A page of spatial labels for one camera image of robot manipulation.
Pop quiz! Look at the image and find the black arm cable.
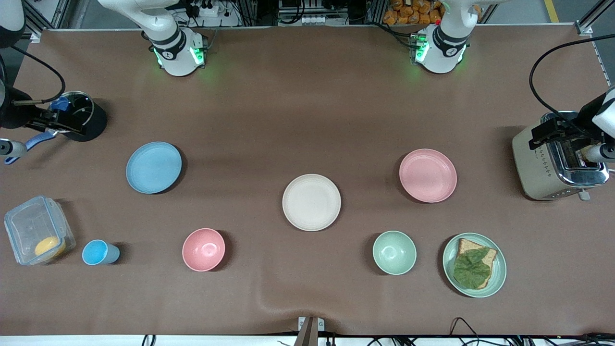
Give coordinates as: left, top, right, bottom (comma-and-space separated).
529, 35, 615, 126
0, 45, 66, 104

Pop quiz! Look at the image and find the blue cup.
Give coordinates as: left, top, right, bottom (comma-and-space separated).
82, 239, 121, 266

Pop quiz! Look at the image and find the green bowl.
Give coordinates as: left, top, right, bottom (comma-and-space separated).
372, 231, 417, 275

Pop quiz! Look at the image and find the black pot blue handle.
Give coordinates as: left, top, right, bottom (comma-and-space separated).
5, 91, 107, 165

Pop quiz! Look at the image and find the pink bowl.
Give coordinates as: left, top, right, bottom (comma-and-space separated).
182, 228, 226, 272

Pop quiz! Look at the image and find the white power strip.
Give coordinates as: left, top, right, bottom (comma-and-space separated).
185, 0, 227, 18

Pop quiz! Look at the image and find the pink plate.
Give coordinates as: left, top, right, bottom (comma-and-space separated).
399, 148, 457, 203

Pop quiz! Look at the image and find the beige plate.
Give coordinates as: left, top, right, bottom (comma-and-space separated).
282, 174, 342, 232

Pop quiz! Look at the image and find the aluminium frame post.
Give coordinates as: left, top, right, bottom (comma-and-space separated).
22, 0, 65, 44
576, 0, 615, 35

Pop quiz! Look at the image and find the black floor cable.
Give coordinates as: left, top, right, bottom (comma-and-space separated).
449, 317, 482, 346

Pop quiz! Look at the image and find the orange food piece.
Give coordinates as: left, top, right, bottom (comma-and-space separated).
35, 236, 66, 258

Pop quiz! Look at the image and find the brown table mat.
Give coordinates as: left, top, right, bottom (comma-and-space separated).
0, 25, 615, 337

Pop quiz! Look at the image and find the clear plastic container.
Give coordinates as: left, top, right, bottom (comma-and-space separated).
4, 195, 76, 266

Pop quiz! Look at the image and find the green plate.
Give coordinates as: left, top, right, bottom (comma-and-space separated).
443, 233, 507, 298

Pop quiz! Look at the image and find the glass lid blue knob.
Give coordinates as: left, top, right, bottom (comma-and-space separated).
50, 91, 94, 130

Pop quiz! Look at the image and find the beige chrome toaster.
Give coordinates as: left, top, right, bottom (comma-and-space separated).
512, 111, 610, 201

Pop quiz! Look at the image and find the green lettuce leaf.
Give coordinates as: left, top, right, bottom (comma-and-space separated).
453, 247, 492, 290

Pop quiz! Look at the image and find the bread slice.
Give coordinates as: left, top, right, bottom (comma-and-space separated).
455, 238, 498, 289

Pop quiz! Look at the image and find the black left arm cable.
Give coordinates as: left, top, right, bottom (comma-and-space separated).
529, 35, 615, 126

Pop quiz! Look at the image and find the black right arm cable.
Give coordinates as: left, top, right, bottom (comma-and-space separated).
0, 45, 66, 104

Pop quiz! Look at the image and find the blue plate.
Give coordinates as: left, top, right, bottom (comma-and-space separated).
126, 141, 183, 195

